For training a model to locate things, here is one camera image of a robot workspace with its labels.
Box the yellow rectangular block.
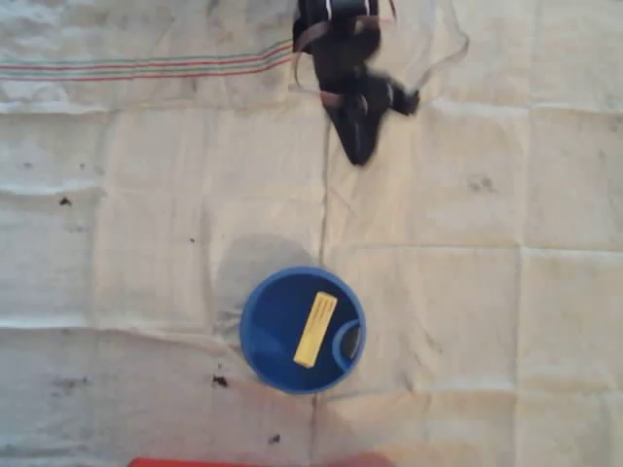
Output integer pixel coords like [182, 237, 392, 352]
[293, 291, 338, 369]

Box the blue plastic cup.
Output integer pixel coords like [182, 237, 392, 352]
[238, 265, 367, 395]

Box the white striped cloth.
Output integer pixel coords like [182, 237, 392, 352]
[0, 0, 623, 467]

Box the red flat object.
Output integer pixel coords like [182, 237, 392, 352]
[127, 455, 390, 467]

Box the red white servo wire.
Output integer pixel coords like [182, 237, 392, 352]
[289, 0, 399, 107]

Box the black cable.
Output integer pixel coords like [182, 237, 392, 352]
[412, 14, 471, 94]

